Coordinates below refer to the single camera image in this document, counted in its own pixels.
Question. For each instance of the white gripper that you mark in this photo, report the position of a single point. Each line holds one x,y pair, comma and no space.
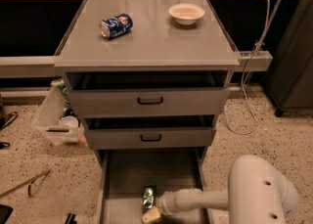
167,201

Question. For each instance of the green soda can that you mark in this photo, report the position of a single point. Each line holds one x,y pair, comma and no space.
149,197

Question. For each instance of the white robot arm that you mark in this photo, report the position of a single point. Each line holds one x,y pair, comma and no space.
257,193

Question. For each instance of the grey bottom drawer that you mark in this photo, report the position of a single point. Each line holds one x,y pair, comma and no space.
126,173

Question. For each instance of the grey drawer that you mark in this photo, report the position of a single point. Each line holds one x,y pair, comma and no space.
146,93
126,173
150,132

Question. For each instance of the grey middle drawer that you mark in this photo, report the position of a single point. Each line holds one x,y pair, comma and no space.
150,132

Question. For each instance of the grey top drawer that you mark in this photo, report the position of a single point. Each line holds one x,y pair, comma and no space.
146,93

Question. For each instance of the grey drawer cabinet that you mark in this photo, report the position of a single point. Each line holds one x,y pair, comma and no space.
156,42

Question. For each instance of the blue soda can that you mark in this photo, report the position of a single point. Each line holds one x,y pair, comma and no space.
115,26

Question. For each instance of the white cup in bin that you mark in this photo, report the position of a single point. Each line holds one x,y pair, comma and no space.
69,121

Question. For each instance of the metal rod on floor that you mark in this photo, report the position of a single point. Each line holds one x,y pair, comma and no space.
32,185

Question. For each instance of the clear plastic bin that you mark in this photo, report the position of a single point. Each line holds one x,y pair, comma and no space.
48,117

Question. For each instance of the black object bottom left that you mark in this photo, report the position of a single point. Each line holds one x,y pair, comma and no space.
5,212

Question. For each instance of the green snack bag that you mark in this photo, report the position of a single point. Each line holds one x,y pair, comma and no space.
60,84

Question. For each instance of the dark cabinet at right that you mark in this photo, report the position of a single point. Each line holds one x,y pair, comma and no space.
289,81

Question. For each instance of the white bowl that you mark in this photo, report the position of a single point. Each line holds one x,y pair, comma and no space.
186,14

